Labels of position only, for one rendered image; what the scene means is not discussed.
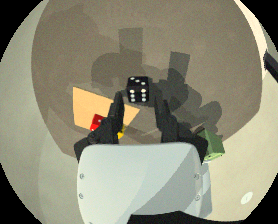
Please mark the red die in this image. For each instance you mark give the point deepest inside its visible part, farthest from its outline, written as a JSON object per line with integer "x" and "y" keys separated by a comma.
{"x": 96, "y": 121}

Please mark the yellow die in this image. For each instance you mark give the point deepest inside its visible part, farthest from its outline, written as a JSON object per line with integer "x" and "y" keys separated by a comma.
{"x": 120, "y": 134}

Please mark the tan flat mat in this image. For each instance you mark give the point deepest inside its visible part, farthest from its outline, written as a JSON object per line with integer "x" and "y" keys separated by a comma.
{"x": 86, "y": 104}

